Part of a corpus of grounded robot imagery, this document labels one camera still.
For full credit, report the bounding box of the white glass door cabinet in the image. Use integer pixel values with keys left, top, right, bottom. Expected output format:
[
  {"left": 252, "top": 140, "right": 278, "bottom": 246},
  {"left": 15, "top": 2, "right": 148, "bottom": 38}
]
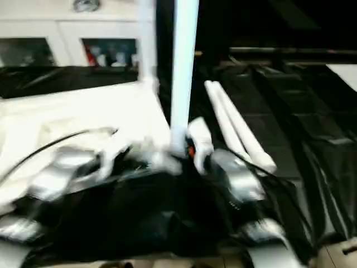
[{"left": 0, "top": 0, "right": 157, "bottom": 68}]

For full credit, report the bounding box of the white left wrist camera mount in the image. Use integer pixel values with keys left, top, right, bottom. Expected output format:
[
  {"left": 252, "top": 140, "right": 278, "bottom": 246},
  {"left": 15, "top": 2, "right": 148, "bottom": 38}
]
[{"left": 94, "top": 127, "right": 132, "bottom": 180}]

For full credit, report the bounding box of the black flat monitor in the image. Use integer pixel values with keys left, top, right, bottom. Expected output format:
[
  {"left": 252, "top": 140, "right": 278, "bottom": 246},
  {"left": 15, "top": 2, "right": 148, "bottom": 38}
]
[{"left": 228, "top": 0, "right": 357, "bottom": 58}]

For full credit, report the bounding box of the white plastic table top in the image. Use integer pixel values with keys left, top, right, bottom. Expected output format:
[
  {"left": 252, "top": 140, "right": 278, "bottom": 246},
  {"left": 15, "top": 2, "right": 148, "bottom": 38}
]
[{"left": 0, "top": 79, "right": 184, "bottom": 216}]

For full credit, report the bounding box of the tangled dark cable bundle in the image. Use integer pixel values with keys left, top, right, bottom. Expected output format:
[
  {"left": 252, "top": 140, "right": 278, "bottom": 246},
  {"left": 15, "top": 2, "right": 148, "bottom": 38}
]
[{"left": 73, "top": 0, "right": 102, "bottom": 12}]

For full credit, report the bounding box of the black glossy mat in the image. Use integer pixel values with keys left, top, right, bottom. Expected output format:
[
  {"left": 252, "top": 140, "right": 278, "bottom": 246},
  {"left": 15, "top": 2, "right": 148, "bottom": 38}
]
[{"left": 0, "top": 63, "right": 357, "bottom": 263}]

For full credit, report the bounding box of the white plastic table leg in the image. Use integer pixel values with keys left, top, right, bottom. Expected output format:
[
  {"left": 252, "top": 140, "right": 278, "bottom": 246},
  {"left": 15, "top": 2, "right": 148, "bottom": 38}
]
[
  {"left": 204, "top": 80, "right": 253, "bottom": 157},
  {"left": 211, "top": 80, "right": 277, "bottom": 173},
  {"left": 137, "top": 0, "right": 159, "bottom": 86},
  {"left": 169, "top": 0, "right": 200, "bottom": 157}
]

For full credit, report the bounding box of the red package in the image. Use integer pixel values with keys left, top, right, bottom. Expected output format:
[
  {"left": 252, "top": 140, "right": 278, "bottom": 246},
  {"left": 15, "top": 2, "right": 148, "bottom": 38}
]
[{"left": 84, "top": 45, "right": 98, "bottom": 67}]

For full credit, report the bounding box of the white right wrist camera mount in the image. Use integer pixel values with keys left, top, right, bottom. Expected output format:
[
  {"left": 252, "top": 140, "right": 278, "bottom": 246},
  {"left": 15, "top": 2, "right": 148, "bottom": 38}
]
[{"left": 187, "top": 117, "right": 215, "bottom": 174}]

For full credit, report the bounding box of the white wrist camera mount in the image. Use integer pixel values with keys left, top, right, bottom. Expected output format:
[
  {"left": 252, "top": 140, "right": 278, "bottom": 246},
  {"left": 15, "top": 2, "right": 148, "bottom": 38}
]
[
  {"left": 187, "top": 117, "right": 215, "bottom": 174},
  {"left": 94, "top": 127, "right": 132, "bottom": 180}
]

